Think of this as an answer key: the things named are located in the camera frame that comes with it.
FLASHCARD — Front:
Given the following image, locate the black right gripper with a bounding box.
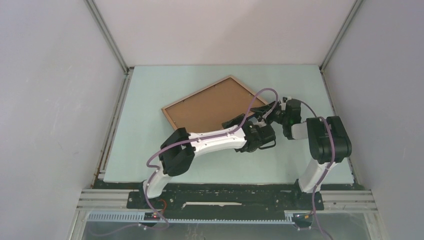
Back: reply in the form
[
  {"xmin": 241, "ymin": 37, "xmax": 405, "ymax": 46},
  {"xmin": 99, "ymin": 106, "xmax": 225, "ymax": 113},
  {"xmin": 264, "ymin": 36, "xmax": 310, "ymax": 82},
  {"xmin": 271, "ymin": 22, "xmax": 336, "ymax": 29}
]
[{"xmin": 250, "ymin": 100, "xmax": 290, "ymax": 125}]

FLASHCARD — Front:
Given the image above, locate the brown frame backing board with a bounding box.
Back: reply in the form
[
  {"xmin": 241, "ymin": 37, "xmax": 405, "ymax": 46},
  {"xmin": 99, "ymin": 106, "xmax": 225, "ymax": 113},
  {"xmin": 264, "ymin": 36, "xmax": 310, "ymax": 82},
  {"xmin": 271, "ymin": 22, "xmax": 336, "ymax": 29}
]
[{"xmin": 164, "ymin": 78, "xmax": 266, "ymax": 133}]

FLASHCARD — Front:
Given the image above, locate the wooden picture frame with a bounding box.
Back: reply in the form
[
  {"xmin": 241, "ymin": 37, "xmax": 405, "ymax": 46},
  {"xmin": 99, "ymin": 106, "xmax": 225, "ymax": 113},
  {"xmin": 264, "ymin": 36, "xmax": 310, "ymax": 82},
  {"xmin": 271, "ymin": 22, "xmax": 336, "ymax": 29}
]
[{"xmin": 161, "ymin": 75, "xmax": 270, "ymax": 133}]

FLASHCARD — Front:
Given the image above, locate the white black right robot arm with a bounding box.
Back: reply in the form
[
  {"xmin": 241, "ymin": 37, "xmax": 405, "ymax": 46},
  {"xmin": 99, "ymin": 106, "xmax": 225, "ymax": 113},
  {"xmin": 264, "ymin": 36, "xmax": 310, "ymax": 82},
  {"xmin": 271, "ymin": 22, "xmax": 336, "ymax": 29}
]
[{"xmin": 256, "ymin": 97, "xmax": 352, "ymax": 209}]

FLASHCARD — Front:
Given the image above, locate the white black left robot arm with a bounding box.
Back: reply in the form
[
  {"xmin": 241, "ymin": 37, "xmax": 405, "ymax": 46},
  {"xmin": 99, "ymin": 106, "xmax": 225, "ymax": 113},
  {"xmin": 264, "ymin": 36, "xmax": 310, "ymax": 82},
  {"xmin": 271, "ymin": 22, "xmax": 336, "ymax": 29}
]
[{"xmin": 138, "ymin": 100, "xmax": 281, "ymax": 208}]

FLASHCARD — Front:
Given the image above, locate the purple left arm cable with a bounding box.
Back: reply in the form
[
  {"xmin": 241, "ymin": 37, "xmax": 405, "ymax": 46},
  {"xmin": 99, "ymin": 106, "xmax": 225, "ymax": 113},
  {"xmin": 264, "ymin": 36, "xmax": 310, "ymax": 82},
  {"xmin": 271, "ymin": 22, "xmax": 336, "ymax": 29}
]
[{"xmin": 139, "ymin": 87, "xmax": 280, "ymax": 231}]

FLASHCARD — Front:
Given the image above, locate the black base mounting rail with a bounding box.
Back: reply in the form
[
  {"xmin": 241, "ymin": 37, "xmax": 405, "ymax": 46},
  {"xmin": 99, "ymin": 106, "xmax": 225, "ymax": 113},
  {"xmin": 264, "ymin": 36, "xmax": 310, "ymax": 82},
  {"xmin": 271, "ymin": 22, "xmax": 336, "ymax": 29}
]
[{"xmin": 126, "ymin": 183, "xmax": 324, "ymax": 221}]

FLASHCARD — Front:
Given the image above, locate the aluminium extrusion base frame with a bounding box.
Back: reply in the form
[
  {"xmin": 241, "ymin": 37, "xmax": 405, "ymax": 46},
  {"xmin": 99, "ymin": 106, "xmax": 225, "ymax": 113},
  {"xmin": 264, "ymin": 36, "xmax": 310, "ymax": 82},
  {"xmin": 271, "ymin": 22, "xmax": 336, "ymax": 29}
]
[{"xmin": 69, "ymin": 184, "xmax": 388, "ymax": 240}]

